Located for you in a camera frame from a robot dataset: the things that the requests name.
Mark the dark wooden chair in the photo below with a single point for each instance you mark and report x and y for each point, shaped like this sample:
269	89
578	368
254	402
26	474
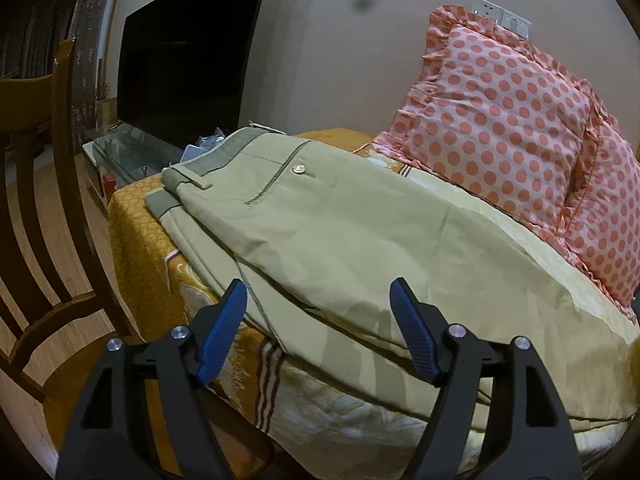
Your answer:
36	128

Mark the pink polka-dot pillow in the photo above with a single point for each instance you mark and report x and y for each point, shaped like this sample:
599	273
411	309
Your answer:
496	116
601	215

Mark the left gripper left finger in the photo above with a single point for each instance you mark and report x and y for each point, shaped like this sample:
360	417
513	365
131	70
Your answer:
110	434

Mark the rear pink polka-dot pillow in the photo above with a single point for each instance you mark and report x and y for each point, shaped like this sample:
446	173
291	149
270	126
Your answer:
601	215

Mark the glass tv stand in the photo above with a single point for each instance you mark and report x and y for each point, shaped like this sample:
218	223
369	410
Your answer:
119	154

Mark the front pink polka-dot pillow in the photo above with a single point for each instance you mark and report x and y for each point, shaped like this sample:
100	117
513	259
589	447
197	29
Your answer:
496	116

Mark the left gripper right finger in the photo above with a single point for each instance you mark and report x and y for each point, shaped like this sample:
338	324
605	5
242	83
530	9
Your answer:
528	434

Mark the yellow floral bed sheet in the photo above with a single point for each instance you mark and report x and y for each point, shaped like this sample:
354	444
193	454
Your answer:
333	432

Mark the khaki beige pants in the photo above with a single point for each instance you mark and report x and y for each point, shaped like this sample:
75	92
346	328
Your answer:
318	234

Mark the black television screen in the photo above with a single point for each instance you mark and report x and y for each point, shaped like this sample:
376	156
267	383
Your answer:
182	66

